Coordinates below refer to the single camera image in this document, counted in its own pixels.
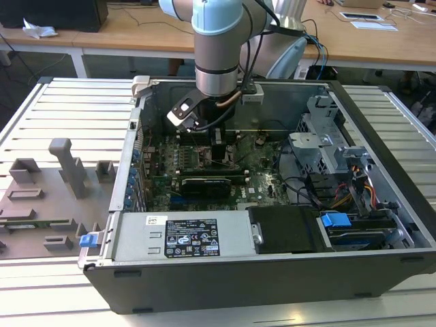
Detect metal socket locking lever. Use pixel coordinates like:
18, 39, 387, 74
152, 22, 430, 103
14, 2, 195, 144
204, 158, 241, 170
189, 131, 209, 163

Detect CPU socket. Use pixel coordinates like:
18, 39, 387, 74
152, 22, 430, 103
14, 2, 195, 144
192, 144, 241, 171

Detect black plastic drive cover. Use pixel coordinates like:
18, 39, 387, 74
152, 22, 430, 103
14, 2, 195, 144
247, 206, 323, 255

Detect black graphics card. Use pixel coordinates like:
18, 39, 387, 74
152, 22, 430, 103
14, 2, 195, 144
180, 176, 233, 199

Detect grey case release latch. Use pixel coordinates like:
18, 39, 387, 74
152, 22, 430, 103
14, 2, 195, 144
131, 75, 153, 99

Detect green motherboard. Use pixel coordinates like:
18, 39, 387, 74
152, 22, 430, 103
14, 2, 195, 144
141, 131, 294, 212

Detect metal drive cage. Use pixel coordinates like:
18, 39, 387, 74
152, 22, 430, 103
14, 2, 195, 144
287, 95, 375, 178

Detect wooden desk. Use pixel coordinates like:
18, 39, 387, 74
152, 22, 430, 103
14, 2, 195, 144
0, 0, 197, 78
299, 0, 436, 73

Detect silver power supply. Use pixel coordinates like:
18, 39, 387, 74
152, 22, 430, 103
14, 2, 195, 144
102, 210, 255, 262

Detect dark grey PC case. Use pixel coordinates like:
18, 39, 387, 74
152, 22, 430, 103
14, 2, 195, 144
77, 75, 436, 316

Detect white desk socket panel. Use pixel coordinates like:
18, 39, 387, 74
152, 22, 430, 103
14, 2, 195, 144
339, 11, 386, 22

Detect blue case latch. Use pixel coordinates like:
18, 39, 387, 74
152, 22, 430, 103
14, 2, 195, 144
78, 232, 99, 249

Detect white paper sheet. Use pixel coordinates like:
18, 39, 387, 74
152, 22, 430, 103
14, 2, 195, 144
350, 20, 399, 32

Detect tan cardboard box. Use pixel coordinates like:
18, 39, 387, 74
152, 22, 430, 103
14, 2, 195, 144
335, 0, 384, 10

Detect black computer tower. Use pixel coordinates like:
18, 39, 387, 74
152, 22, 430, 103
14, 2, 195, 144
0, 0, 109, 33

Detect crumpled white paper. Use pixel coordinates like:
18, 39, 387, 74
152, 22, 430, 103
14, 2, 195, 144
22, 17, 59, 39

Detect grey parts rack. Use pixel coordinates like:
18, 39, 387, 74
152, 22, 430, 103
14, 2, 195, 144
0, 138, 119, 262

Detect green RAM stick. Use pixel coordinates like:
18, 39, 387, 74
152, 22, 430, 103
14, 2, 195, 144
0, 220, 71, 232

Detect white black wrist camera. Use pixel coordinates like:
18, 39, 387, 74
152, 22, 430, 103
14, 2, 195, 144
166, 89, 202, 134

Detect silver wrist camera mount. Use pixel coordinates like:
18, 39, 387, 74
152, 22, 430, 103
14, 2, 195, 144
239, 83, 266, 106

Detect thin red wire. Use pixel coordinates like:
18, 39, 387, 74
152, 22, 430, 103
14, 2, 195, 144
141, 125, 154, 149

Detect black power cable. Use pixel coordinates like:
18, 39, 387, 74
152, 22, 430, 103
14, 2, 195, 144
284, 183, 323, 209
276, 141, 323, 209

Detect blue cable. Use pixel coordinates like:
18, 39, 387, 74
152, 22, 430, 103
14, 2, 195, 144
305, 32, 330, 81

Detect black flat cable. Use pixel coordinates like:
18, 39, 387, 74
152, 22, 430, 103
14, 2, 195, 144
347, 163, 374, 219

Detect orange yellow wire bundle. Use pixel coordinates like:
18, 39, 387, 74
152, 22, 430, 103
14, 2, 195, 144
360, 182, 377, 209

